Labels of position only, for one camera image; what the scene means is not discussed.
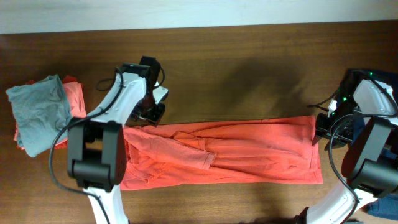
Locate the orange printed t-shirt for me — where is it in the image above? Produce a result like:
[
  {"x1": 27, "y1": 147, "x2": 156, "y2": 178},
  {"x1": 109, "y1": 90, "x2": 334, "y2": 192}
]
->
[{"x1": 121, "y1": 116, "x2": 323, "y2": 190}]

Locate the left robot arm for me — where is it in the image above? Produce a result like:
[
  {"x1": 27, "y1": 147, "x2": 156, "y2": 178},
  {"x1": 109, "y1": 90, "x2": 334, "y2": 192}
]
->
[{"x1": 67, "y1": 56, "x2": 169, "y2": 223}]

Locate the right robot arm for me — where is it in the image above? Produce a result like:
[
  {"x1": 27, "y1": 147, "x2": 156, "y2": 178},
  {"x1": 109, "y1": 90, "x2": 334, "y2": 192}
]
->
[{"x1": 293, "y1": 68, "x2": 397, "y2": 223}]

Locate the folded pink shirt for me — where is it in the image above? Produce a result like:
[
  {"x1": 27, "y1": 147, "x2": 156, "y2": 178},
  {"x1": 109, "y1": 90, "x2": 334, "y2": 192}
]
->
[{"x1": 14, "y1": 78, "x2": 86, "y2": 150}]

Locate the navy blue garment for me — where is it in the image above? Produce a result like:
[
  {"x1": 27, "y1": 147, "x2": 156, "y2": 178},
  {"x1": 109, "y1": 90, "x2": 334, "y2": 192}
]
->
[{"x1": 341, "y1": 68, "x2": 398, "y2": 221}]

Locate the folded grey shirt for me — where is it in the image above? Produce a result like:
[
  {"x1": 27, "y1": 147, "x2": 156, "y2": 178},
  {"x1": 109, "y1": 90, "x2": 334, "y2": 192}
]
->
[{"x1": 6, "y1": 75, "x2": 72, "y2": 157}]

